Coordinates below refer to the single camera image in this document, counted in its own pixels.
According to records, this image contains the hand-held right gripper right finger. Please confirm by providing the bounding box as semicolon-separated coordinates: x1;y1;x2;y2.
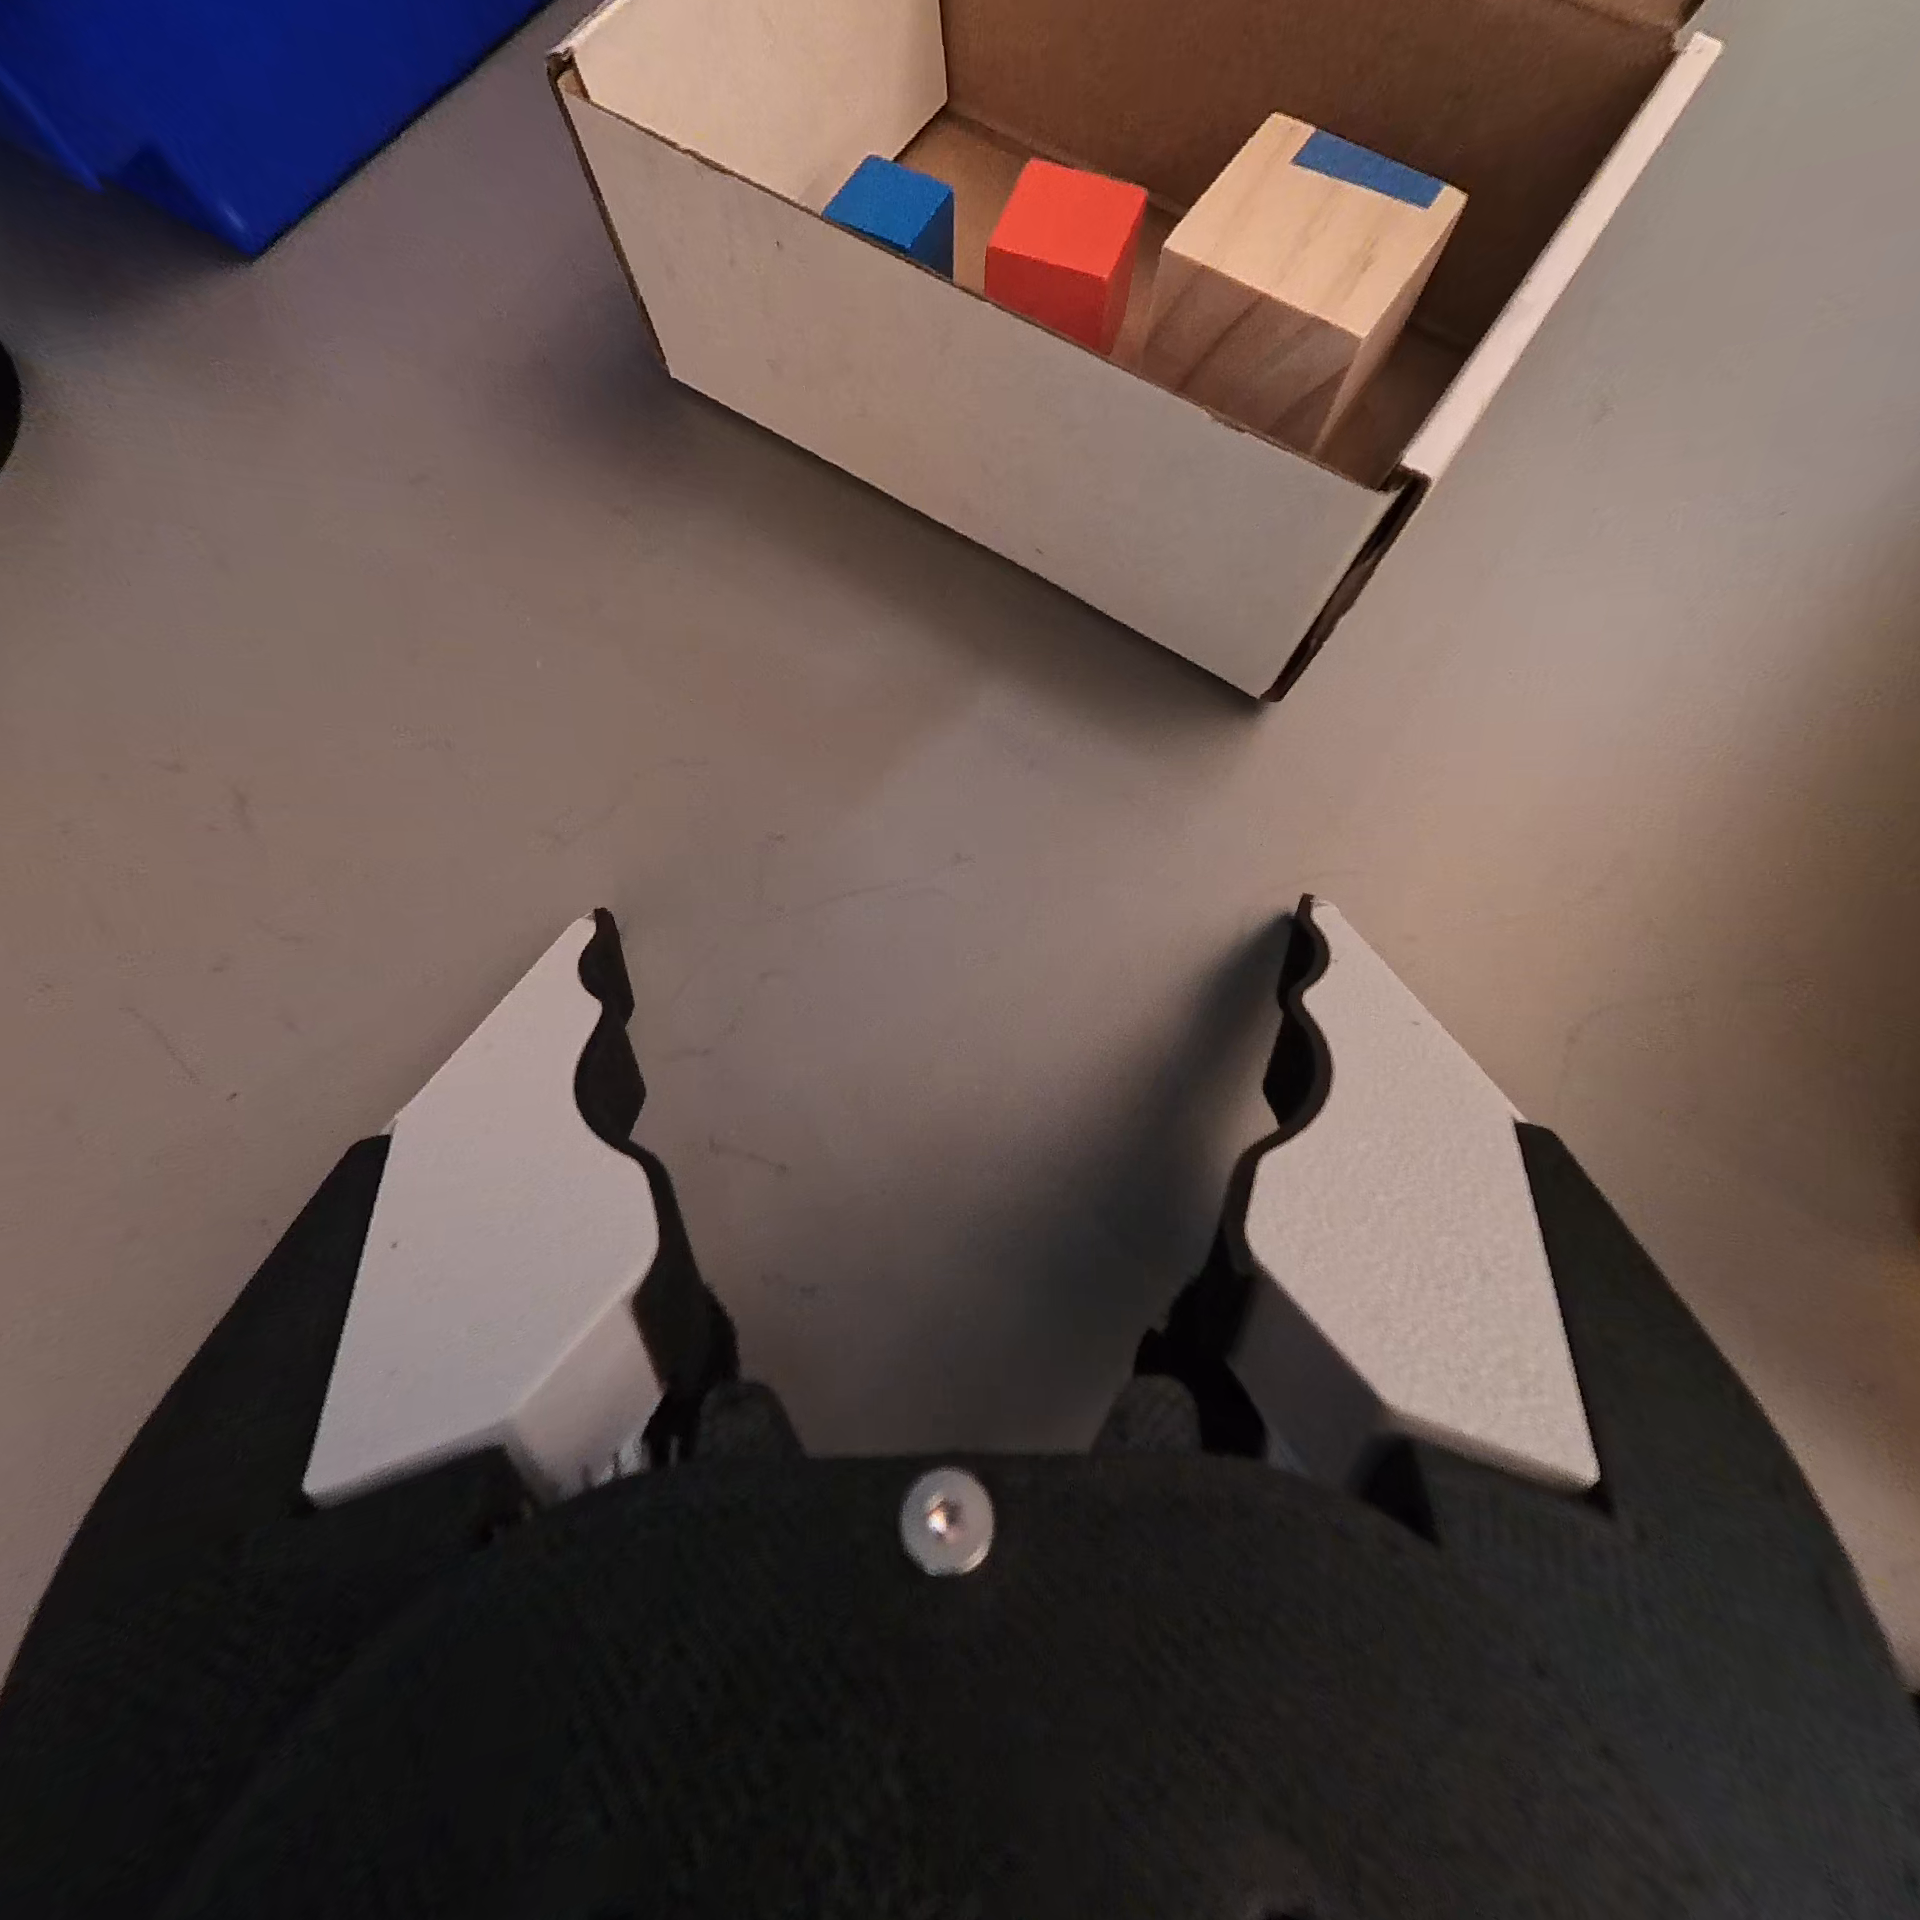
1132;896;1599;1496

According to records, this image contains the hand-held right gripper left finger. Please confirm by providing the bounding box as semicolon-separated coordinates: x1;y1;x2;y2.
299;907;746;1504

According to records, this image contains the white cardboard box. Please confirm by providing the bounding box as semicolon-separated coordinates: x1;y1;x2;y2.
543;0;1724;704

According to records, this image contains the blue plastic bin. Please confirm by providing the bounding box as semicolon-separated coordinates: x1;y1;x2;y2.
0;0;551;258

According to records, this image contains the wooden cube with blue tape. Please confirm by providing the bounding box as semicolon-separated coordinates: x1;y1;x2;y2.
1146;112;1469;461

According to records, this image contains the small red cube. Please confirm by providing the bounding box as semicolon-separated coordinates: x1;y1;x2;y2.
983;157;1153;358

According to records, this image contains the small blue cube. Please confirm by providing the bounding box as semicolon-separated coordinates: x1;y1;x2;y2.
821;153;961;284

